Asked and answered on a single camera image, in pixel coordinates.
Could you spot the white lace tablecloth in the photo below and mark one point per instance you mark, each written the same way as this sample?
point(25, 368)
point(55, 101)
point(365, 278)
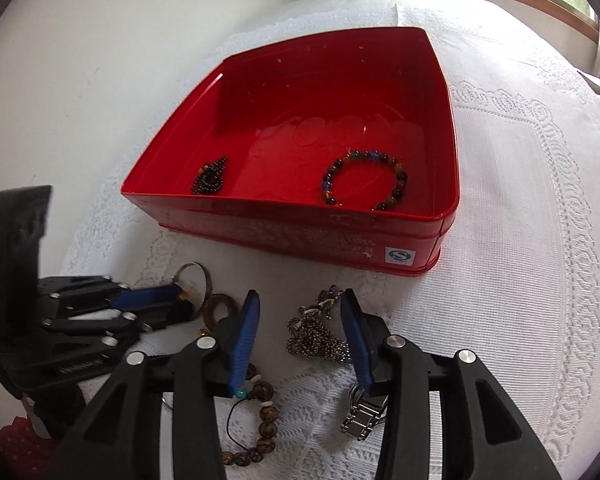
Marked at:
point(518, 277)

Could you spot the black gloved left hand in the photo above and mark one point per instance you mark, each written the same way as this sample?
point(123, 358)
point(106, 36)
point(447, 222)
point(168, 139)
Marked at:
point(53, 410)

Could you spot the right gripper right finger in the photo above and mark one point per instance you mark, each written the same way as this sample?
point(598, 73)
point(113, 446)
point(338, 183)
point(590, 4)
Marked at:
point(484, 434)

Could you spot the dark bead necklace gold charm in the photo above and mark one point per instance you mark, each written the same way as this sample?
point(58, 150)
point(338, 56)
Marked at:
point(209, 180)

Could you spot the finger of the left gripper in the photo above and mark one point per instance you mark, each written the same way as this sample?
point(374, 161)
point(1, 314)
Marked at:
point(94, 292)
point(128, 322)

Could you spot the red lace cloth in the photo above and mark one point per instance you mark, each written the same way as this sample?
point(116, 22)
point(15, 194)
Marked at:
point(25, 451)

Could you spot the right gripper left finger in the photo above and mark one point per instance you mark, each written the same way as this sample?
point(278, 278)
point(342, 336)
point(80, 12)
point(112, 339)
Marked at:
point(118, 434)

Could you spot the silver metal bangle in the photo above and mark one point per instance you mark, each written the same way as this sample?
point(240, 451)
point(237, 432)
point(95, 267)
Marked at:
point(195, 284)

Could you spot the red metal tin box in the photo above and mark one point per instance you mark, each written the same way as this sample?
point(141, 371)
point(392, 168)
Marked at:
point(340, 147)

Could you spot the silver metal wristwatch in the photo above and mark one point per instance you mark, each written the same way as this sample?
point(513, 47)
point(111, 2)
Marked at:
point(365, 413)

